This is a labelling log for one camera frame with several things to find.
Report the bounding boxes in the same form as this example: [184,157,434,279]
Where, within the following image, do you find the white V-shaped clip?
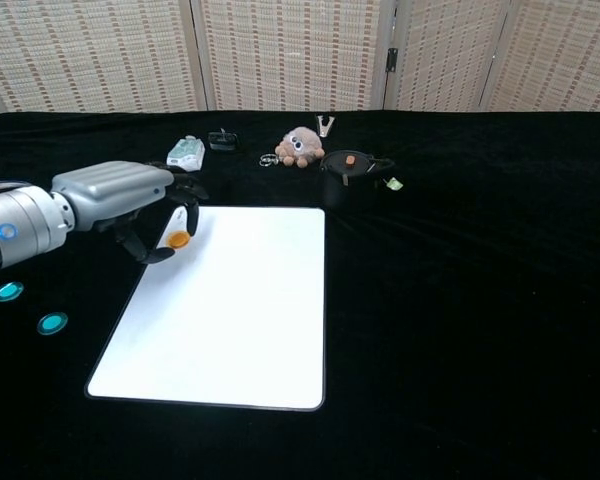
[314,113,337,139]

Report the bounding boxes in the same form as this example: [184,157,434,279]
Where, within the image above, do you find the black teapot with orange knob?
[320,149,396,210]

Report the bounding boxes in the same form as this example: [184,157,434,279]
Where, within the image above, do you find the woven bamboo folding screen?
[0,0,600,119]

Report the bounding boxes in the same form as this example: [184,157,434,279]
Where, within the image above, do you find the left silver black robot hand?
[49,159,211,265]

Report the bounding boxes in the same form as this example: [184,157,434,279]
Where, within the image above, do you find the small black clip device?
[207,128,242,154]

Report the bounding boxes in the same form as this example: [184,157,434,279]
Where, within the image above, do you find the black velvet tablecloth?
[0,108,600,480]

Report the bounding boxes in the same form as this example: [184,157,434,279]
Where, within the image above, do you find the white magnetic board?
[84,205,327,413]

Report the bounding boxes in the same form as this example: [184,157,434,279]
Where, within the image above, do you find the brown plush keychain toy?
[274,126,326,169]

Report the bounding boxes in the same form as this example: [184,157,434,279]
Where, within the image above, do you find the small clear plastic bottle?
[166,134,207,172]

